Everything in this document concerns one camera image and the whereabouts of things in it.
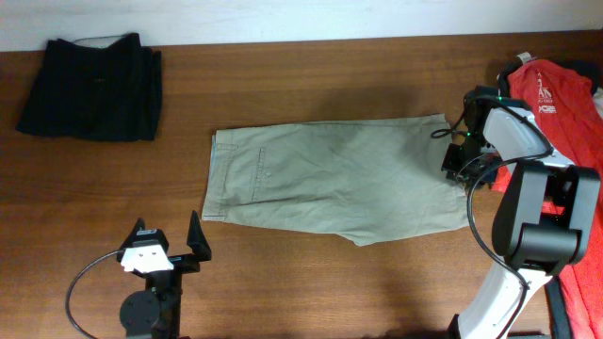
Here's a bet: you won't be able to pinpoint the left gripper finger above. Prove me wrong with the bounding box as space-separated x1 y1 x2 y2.
121 218 145 249
187 210 212 262

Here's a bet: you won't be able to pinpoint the khaki shorts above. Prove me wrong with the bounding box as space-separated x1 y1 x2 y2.
202 114 468 246

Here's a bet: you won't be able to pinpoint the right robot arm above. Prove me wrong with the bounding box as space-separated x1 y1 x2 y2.
442 86 601 339

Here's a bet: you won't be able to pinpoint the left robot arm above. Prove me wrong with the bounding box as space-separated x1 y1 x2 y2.
117 211 212 339

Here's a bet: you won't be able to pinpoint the folded black garment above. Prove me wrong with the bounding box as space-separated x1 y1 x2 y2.
16 33 163 142

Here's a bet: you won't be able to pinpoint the white garment at edge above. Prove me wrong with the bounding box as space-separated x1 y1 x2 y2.
593 88 603 118

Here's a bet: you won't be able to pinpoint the dark garment under pile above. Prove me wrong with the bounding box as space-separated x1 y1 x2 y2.
497 59 603 339

